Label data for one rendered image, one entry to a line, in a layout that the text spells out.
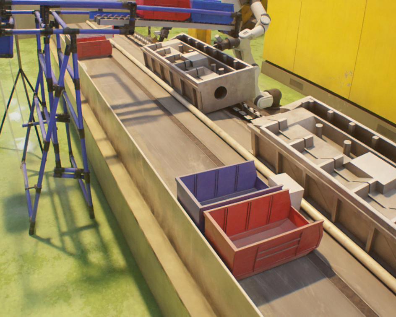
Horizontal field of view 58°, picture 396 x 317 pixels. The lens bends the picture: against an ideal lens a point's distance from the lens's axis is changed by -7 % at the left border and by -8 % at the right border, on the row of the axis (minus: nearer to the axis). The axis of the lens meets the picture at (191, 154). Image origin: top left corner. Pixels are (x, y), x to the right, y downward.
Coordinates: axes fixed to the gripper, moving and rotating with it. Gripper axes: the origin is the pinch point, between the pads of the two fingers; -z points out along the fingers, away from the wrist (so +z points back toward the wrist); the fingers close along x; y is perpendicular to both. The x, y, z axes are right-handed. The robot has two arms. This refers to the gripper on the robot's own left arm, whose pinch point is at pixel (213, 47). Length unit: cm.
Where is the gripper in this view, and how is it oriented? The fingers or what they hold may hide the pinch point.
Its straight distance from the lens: 270.5
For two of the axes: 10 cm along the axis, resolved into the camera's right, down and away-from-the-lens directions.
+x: -4.2, -4.5, 7.8
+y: -1.2, -8.3, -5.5
